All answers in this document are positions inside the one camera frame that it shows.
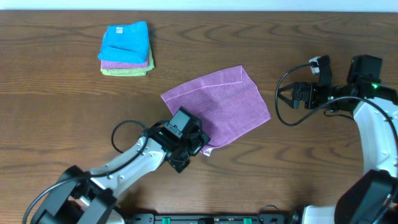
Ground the folded blue cloth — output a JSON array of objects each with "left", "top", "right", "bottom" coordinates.
[{"left": 98, "top": 21, "right": 150, "bottom": 63}]

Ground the folded green cloth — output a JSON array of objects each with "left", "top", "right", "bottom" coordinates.
[{"left": 100, "top": 48, "right": 155, "bottom": 77}]

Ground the large purple microfiber cloth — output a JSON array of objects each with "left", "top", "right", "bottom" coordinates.
[{"left": 161, "top": 65, "right": 271, "bottom": 156}]

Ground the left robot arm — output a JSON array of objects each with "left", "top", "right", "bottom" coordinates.
[{"left": 22, "top": 120, "right": 210, "bottom": 223}]

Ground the folded purple cloth in stack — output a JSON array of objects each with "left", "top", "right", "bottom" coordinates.
[{"left": 101, "top": 59, "right": 149, "bottom": 70}]

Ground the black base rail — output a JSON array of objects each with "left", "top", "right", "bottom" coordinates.
[{"left": 126, "top": 212, "right": 299, "bottom": 224}]

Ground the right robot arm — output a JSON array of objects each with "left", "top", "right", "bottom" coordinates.
[{"left": 275, "top": 55, "right": 397, "bottom": 223}]

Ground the left black cable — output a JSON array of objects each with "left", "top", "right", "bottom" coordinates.
[{"left": 21, "top": 119, "right": 169, "bottom": 224}]

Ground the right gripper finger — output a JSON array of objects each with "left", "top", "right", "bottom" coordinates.
[
  {"left": 277, "top": 92, "right": 295, "bottom": 108},
  {"left": 277, "top": 83, "right": 295, "bottom": 93}
]

